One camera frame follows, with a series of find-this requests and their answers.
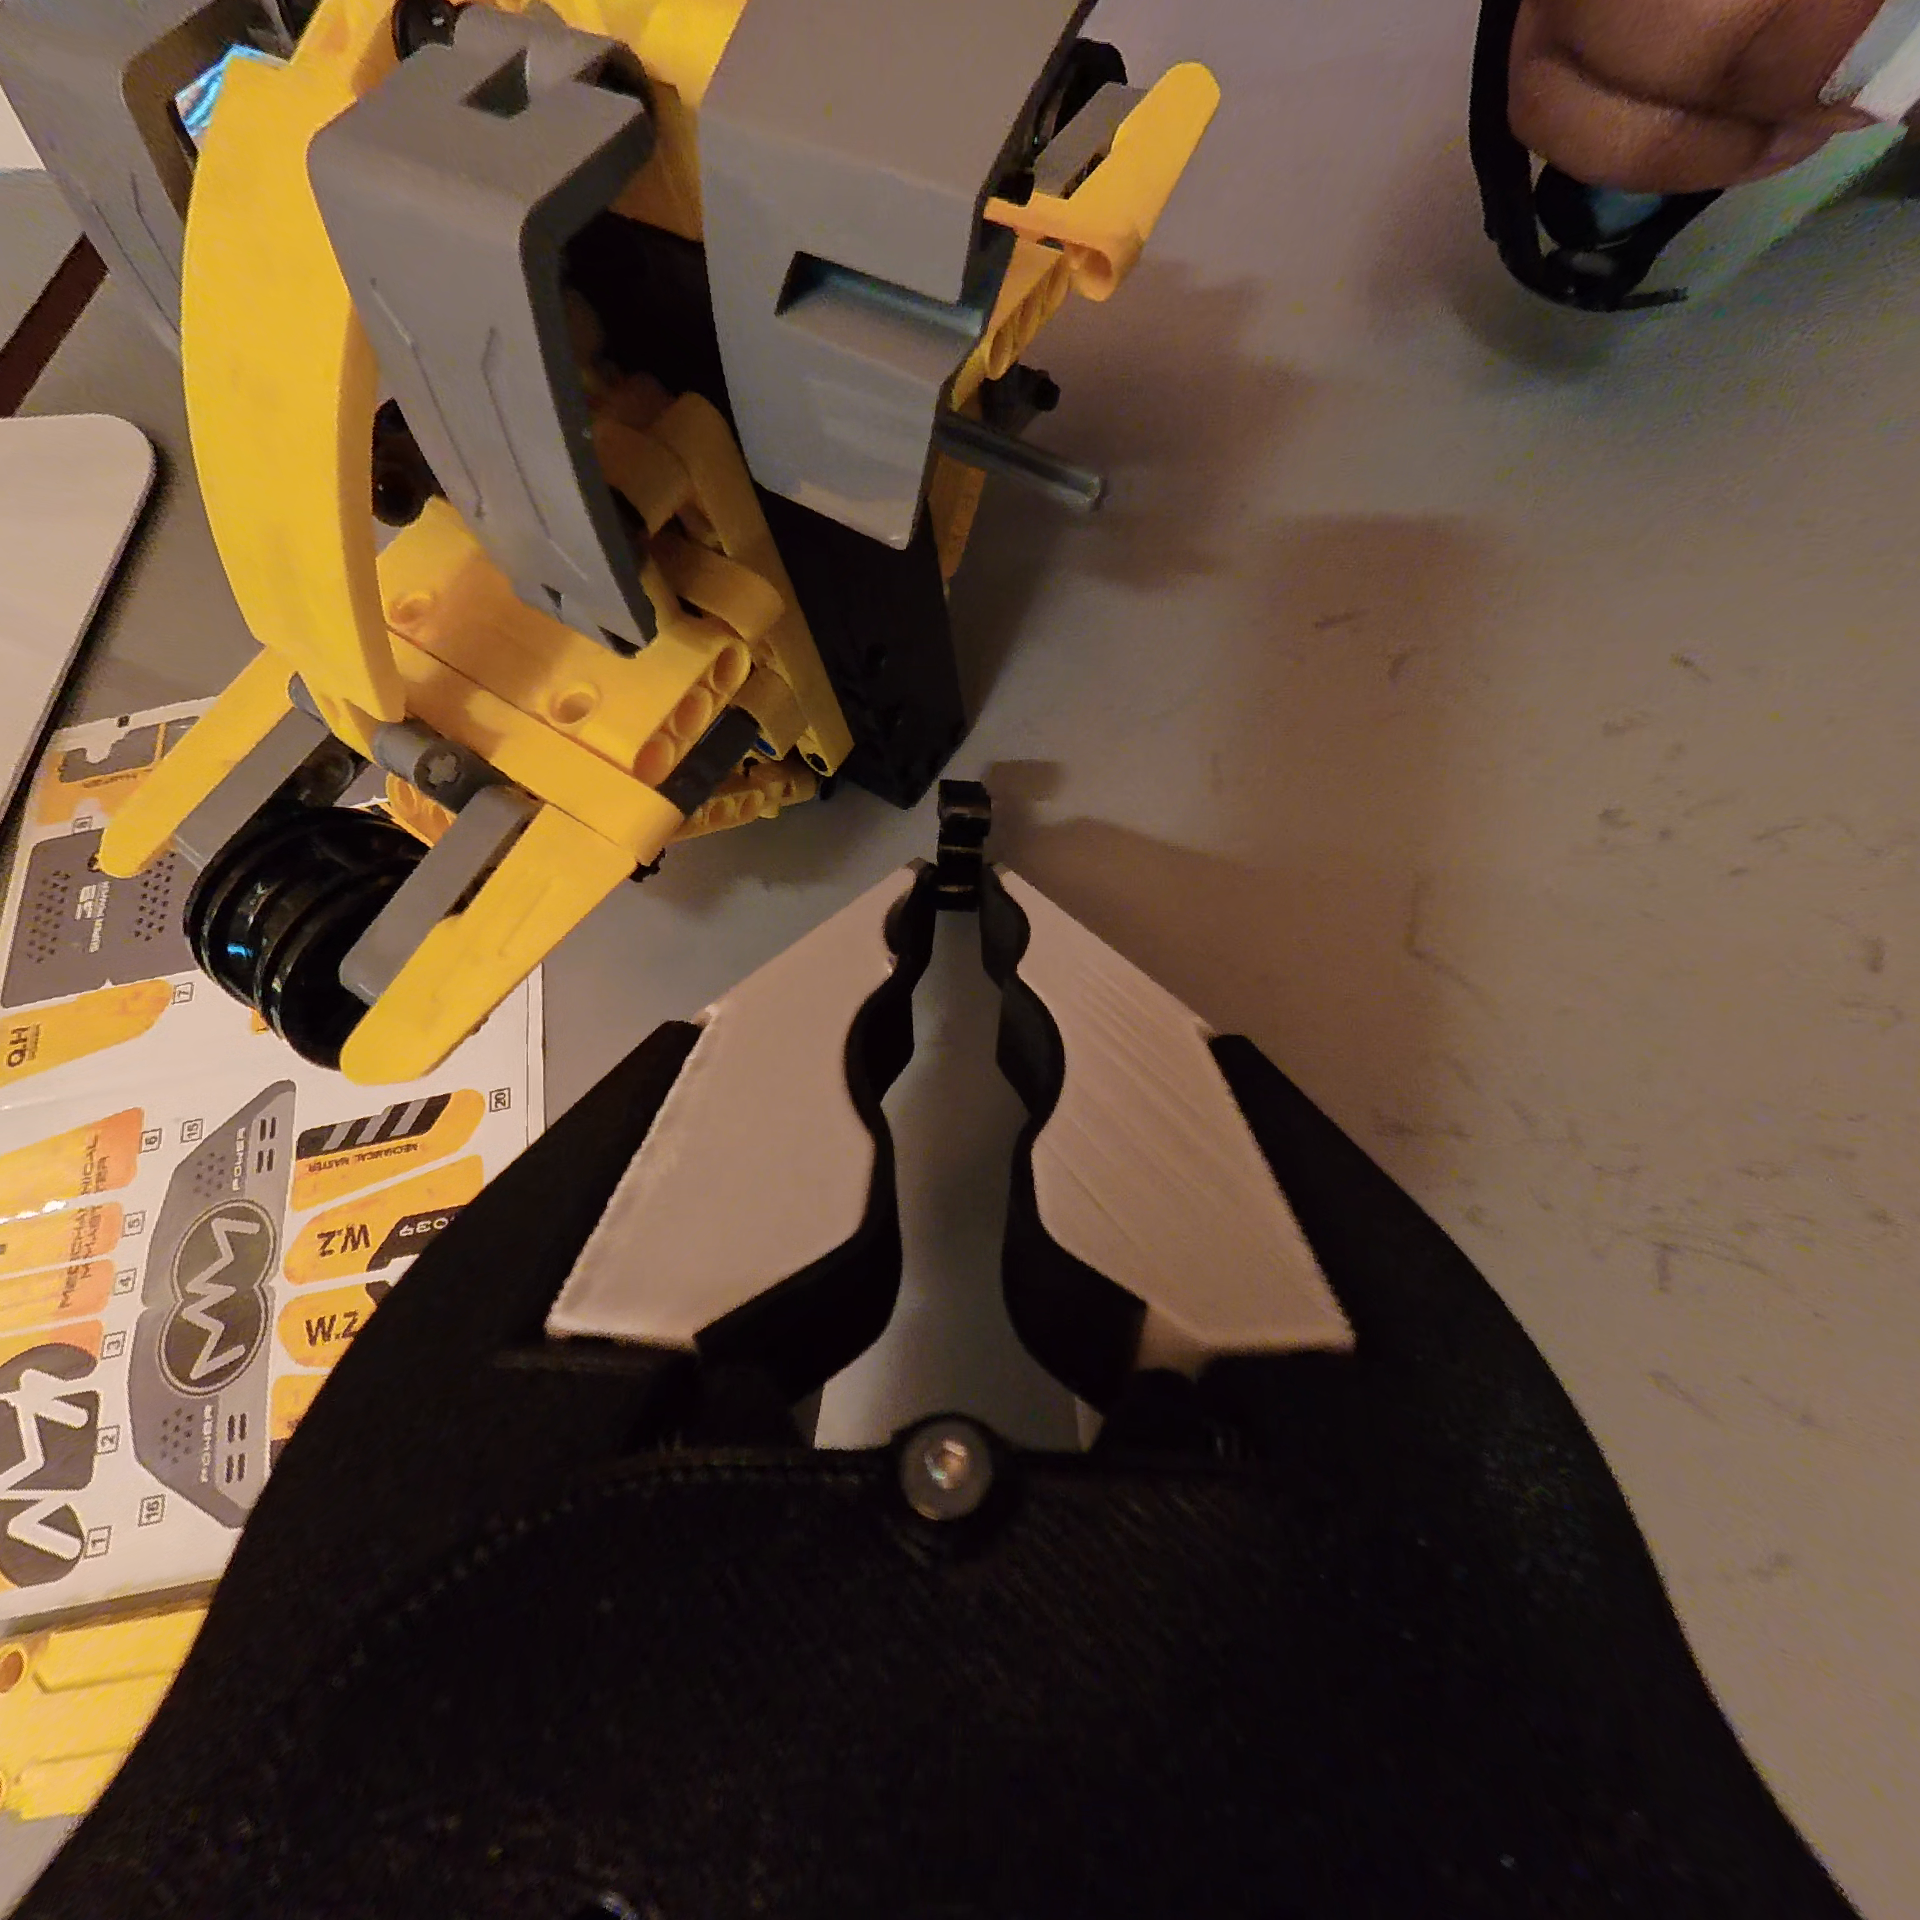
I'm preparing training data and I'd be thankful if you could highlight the yellow sticker sheet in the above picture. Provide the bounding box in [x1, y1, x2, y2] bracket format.
[0, 696, 548, 1622]

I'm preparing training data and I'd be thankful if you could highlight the white book stand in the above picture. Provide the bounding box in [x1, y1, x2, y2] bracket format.
[0, 410, 159, 825]

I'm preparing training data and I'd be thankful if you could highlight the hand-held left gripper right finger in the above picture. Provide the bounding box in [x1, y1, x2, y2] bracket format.
[972, 863, 1360, 1377]

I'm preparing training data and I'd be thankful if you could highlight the person's right hand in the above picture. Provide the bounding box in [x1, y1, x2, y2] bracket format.
[1505, 0, 1882, 192]

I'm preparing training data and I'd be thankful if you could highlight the dark grey axle rod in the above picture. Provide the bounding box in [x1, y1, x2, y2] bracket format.
[937, 416, 1108, 512]

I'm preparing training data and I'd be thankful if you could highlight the yellow toy brick vehicle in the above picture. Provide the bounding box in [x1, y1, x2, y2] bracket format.
[0, 0, 1224, 1085]

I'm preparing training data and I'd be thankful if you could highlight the flat yellow brick panel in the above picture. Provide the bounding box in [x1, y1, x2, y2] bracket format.
[0, 1598, 213, 1823]

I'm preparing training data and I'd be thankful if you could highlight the black brick connector piece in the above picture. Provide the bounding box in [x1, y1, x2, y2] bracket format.
[932, 777, 998, 909]

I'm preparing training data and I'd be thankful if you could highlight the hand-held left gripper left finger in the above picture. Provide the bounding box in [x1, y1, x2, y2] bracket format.
[543, 858, 946, 1365]

